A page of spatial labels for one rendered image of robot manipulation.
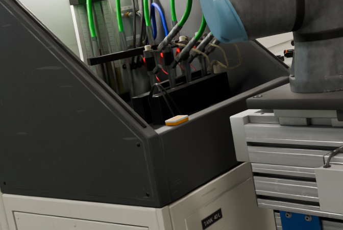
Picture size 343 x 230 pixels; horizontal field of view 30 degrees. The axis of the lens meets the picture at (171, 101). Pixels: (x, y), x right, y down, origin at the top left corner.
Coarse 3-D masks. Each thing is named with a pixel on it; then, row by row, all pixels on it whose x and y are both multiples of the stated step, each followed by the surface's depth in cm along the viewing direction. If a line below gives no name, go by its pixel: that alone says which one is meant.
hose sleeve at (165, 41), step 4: (176, 24) 168; (176, 28) 168; (180, 28) 168; (172, 32) 169; (176, 32) 169; (168, 36) 170; (172, 36) 170; (164, 40) 171; (168, 40) 171; (164, 44) 172
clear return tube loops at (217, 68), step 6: (186, 36) 190; (192, 48) 182; (222, 48) 186; (204, 54) 180; (216, 60) 195; (240, 60) 192; (210, 66) 180; (216, 66) 196; (228, 66) 188; (234, 66) 193; (216, 72) 197
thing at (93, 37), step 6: (90, 0) 186; (90, 6) 186; (186, 6) 165; (90, 12) 187; (186, 12) 165; (90, 18) 187; (186, 18) 166; (90, 24) 187; (180, 24) 167; (90, 30) 188
